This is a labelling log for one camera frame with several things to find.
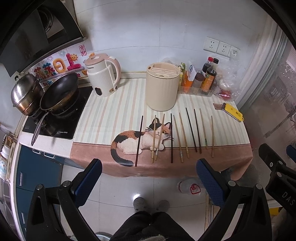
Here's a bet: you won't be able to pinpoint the black trousers leg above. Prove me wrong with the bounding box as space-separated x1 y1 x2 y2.
111 211 193 240

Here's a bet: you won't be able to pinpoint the grey slipper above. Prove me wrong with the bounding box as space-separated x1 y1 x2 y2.
155 200 170 213
133 197 149 212

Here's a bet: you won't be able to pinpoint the orange label sauce bottle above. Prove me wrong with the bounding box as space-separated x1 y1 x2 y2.
201 67 217 93

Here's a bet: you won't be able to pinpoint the brown lid spice jar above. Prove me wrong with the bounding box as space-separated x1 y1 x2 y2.
192 73 205 88

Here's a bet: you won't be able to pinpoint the stainless steel pot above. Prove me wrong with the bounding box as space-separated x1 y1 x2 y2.
11 73 44 116

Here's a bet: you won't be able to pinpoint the pink white electric kettle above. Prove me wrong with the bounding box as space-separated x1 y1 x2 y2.
84 53 121 97

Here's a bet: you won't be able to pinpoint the black induction cooktop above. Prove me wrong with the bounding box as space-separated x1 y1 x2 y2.
22 86 92 140

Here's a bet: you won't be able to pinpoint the colourful wall stickers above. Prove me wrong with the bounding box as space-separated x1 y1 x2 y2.
27 43 90 80

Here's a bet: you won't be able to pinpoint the white blue seasoning packet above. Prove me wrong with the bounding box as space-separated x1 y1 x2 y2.
187 61 197 82

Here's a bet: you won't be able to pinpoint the dark brown chopstick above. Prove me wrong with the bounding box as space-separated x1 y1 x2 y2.
194 109 202 154

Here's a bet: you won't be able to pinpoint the orange snack packet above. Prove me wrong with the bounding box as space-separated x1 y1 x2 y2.
181 70 195 88

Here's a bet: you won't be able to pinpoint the black cap sauce bottle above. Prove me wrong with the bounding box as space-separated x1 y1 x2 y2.
212 58 219 71

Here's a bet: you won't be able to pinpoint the dark red-brown chopstick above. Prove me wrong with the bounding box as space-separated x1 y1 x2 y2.
135 115 144 167

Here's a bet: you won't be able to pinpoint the blue kitchen cabinet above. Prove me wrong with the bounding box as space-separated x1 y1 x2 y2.
16 145 65 235

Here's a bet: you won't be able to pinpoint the cat pattern striped table mat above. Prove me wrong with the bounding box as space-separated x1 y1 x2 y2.
70 79 253 179

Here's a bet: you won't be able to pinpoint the yellow utility knife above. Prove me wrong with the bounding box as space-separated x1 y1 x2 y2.
222 102 244 122

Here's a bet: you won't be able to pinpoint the plastic water bottle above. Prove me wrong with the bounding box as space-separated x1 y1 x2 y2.
177 178 204 195

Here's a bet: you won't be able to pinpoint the grey right slipper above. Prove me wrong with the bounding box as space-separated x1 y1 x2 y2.
155 200 170 213

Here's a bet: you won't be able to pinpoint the clear plastic condiment tray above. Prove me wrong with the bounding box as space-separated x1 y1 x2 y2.
178 68 218 97

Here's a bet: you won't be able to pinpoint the brown small card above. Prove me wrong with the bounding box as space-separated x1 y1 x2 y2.
213 103 223 110

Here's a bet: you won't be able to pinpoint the clear plastic bag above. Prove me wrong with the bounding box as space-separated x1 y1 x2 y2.
214 58 245 101

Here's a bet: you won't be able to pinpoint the red cap soy sauce bottle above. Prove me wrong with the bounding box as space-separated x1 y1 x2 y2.
202 57 213 76

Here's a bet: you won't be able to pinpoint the black frying pan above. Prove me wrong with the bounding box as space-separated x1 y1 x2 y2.
31 72 79 146

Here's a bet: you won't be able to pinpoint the beige cylindrical utensil holder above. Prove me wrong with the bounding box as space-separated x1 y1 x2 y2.
145 62 180 112

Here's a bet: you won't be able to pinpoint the black chopstick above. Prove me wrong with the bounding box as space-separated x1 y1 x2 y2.
185 107 197 153
170 113 174 164

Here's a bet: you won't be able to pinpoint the grey left slipper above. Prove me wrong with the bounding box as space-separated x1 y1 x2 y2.
133 197 149 212

